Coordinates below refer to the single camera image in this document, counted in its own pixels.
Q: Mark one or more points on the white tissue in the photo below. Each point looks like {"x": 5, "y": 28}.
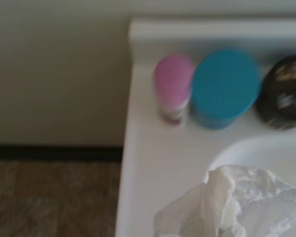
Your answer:
{"x": 232, "y": 205}

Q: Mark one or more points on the white vanity sink top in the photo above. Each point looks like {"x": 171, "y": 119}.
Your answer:
{"x": 143, "y": 148}

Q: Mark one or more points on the pink capped white bottle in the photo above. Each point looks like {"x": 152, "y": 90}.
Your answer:
{"x": 173, "y": 81}

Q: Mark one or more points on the teal plastic jar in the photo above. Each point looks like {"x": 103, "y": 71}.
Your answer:
{"x": 224, "y": 86}

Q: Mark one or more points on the black baseboard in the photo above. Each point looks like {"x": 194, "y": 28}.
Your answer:
{"x": 54, "y": 152}

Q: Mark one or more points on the black round jar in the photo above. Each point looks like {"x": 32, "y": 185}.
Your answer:
{"x": 283, "y": 93}

